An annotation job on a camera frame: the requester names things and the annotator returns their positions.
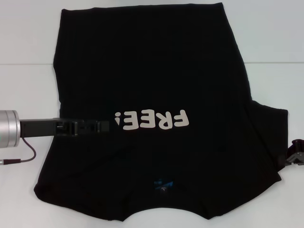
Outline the dark left arm cable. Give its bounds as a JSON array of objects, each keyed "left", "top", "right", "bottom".
[{"left": 0, "top": 139, "right": 37, "bottom": 165}]

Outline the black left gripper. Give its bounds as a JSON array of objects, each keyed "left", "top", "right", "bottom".
[{"left": 19, "top": 117, "right": 110, "bottom": 139}]

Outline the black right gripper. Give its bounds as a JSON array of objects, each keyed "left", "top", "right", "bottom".
[{"left": 279, "top": 138, "right": 304, "bottom": 168}]

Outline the black t-shirt with FREE print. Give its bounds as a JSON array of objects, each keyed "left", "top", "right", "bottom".
[{"left": 33, "top": 1, "right": 290, "bottom": 216}]

